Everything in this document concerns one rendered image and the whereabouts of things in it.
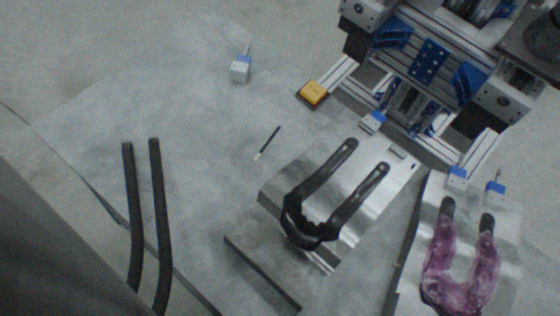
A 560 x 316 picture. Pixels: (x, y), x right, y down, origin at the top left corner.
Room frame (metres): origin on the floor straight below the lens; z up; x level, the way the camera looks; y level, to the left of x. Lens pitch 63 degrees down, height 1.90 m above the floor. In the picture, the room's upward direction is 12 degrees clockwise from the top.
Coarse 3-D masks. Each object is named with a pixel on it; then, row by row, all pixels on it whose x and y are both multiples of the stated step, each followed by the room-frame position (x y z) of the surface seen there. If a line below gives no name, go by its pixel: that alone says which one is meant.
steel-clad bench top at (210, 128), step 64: (128, 64) 0.79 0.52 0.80; (192, 64) 0.84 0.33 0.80; (256, 64) 0.89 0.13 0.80; (64, 128) 0.53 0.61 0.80; (128, 128) 0.57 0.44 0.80; (192, 128) 0.61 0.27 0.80; (256, 128) 0.66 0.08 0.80; (320, 128) 0.70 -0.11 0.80; (192, 192) 0.42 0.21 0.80; (256, 192) 0.45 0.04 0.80; (192, 256) 0.25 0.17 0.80; (384, 256) 0.35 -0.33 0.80
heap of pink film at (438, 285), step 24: (432, 240) 0.38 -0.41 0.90; (456, 240) 0.40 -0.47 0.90; (480, 240) 0.41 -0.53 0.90; (432, 264) 0.32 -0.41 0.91; (480, 264) 0.34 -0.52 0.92; (432, 288) 0.27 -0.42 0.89; (456, 288) 0.28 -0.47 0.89; (480, 288) 0.29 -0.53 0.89; (456, 312) 0.23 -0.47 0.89; (480, 312) 0.24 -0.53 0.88
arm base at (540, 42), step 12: (552, 12) 0.97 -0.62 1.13; (540, 24) 0.97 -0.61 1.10; (552, 24) 0.95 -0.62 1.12; (528, 36) 0.96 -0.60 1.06; (540, 36) 0.94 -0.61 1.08; (552, 36) 0.93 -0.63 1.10; (528, 48) 0.93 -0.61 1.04; (540, 48) 0.92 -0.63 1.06; (552, 48) 0.91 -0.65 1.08; (552, 60) 0.90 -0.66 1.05
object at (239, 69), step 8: (248, 48) 0.92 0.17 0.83; (240, 56) 0.88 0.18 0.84; (248, 56) 0.89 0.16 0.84; (232, 64) 0.83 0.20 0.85; (240, 64) 0.84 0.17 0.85; (248, 64) 0.84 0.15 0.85; (232, 72) 0.81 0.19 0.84; (240, 72) 0.81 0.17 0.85; (232, 80) 0.81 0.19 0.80; (240, 80) 0.81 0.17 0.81
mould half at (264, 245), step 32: (352, 128) 0.67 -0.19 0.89; (320, 160) 0.55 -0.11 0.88; (352, 160) 0.57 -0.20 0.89; (384, 160) 0.59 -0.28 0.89; (320, 192) 0.44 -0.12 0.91; (384, 192) 0.49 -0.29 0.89; (256, 224) 0.34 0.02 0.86; (352, 224) 0.37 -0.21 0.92; (256, 256) 0.26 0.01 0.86; (288, 256) 0.28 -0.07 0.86; (320, 256) 0.29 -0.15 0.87; (288, 288) 0.21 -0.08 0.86
